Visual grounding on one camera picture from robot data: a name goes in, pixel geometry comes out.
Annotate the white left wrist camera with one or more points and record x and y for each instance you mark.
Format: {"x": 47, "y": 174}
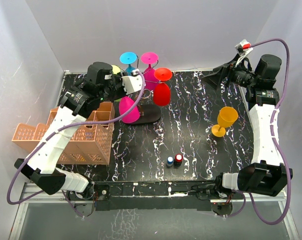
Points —
{"x": 132, "y": 83}

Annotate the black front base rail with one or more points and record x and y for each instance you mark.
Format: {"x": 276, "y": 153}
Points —
{"x": 200, "y": 195}

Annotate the red plastic wine glass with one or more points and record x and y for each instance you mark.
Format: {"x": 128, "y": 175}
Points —
{"x": 162, "y": 92}

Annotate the orange plastic wine glass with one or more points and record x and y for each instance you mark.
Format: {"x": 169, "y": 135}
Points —
{"x": 225, "y": 119}

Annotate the blue capped small bottle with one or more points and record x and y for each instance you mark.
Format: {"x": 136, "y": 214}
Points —
{"x": 169, "y": 161}

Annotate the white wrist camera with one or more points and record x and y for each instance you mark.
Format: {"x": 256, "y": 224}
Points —
{"x": 243, "y": 49}
{"x": 132, "y": 83}

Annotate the magenta plastic wine glass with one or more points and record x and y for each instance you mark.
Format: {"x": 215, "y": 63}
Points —
{"x": 151, "y": 59}

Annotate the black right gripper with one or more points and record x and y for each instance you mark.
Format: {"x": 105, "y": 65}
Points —
{"x": 215, "y": 79}

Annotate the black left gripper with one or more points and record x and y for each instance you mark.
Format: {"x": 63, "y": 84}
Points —
{"x": 118, "y": 78}

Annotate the blue plastic wine glass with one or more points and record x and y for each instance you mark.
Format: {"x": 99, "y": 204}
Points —
{"x": 128, "y": 58}

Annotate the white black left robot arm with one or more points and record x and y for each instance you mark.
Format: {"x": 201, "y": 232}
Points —
{"x": 75, "y": 107}

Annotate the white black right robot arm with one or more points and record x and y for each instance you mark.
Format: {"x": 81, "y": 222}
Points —
{"x": 266, "y": 175}

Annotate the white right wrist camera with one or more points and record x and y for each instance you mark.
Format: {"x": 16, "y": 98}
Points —
{"x": 243, "y": 49}

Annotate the red capped small bottle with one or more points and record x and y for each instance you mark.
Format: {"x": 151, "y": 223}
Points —
{"x": 178, "y": 159}

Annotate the peach plastic basket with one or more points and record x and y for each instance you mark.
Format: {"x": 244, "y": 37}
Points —
{"x": 90, "y": 144}

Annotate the green plastic wine glass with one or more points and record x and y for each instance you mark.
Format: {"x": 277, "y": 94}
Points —
{"x": 116, "y": 68}

